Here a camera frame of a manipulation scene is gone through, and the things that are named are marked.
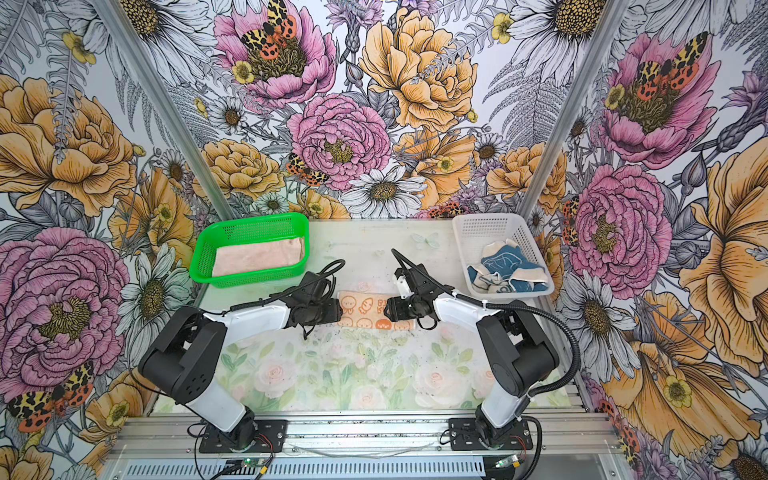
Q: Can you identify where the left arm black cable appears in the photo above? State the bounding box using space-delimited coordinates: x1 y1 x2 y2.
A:
203 259 347 340

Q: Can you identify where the white plastic basket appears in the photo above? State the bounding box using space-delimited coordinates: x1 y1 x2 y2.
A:
452 213 554 302

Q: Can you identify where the white ventilated cable duct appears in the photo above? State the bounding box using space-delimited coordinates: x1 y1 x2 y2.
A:
112 456 486 479

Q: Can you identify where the aluminium frame post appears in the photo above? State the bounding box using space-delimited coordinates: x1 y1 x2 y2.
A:
94 1 238 221
517 0 630 220

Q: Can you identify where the orange patterned towel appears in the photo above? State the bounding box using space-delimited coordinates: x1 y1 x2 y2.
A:
338 291 415 331

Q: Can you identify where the aluminium front rail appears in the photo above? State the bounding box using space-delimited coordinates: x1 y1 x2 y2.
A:
108 409 620 460

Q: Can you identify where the blue white patterned towel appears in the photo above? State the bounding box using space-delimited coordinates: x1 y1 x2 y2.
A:
467 239 550 294

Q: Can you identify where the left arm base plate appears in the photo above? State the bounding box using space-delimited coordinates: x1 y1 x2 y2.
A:
198 419 288 454

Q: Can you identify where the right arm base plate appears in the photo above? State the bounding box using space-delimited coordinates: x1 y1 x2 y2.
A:
448 417 533 451

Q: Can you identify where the right aluminium frame post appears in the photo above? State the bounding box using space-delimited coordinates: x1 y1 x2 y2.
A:
517 0 630 220

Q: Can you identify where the pink towel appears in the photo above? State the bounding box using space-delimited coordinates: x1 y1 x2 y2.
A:
212 238 304 278

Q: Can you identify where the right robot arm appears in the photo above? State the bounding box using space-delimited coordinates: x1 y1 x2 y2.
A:
385 265 571 447

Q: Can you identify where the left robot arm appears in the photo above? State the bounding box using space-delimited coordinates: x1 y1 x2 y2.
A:
138 271 342 451

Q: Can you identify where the left aluminium frame post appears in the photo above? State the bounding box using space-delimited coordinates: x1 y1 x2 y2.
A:
94 1 238 221

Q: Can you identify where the green plastic basket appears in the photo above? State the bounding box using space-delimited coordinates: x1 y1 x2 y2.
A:
189 213 310 288

